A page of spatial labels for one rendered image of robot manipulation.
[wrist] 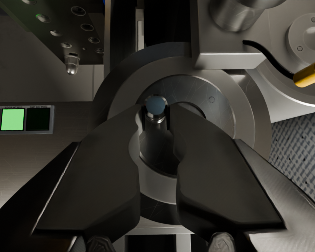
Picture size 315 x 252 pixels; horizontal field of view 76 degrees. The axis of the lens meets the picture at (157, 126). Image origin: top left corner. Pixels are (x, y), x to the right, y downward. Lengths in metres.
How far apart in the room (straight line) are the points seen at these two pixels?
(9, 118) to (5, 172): 0.13
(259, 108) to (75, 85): 1.74
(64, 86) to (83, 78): 0.16
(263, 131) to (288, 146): 0.18
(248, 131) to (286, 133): 0.19
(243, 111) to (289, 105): 0.05
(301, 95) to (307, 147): 0.14
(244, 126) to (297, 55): 0.08
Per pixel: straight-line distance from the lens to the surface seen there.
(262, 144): 0.18
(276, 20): 0.23
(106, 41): 0.20
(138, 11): 0.61
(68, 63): 0.56
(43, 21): 0.46
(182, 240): 0.54
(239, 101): 0.17
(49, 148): 0.55
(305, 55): 0.22
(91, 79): 1.85
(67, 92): 1.85
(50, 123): 0.55
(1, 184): 0.61
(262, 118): 0.18
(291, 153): 0.35
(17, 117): 0.59
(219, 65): 0.16
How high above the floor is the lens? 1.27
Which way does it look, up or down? 8 degrees down
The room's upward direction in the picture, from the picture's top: 179 degrees clockwise
